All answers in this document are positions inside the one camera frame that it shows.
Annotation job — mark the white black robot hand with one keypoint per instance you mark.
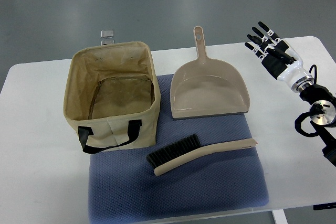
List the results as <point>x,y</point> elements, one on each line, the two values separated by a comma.
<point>280,60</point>

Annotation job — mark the pink hand broom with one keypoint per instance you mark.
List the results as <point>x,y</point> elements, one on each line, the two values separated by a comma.
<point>188,149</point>

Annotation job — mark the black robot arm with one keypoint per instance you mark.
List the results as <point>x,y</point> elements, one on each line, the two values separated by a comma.
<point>321,113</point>

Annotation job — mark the yellow fabric bag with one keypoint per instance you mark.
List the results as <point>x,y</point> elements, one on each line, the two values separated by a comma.
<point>112,97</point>

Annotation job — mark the pink dustpan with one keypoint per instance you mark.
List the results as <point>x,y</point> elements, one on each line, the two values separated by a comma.
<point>207,87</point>

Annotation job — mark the black table control panel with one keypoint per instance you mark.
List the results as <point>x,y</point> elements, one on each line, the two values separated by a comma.
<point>331,205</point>

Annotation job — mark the metal floor socket plate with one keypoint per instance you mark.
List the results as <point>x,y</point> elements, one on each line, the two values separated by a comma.
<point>107,37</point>

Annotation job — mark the blue mesh cushion mat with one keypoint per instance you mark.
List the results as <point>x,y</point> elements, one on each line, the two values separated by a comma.
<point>124,189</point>

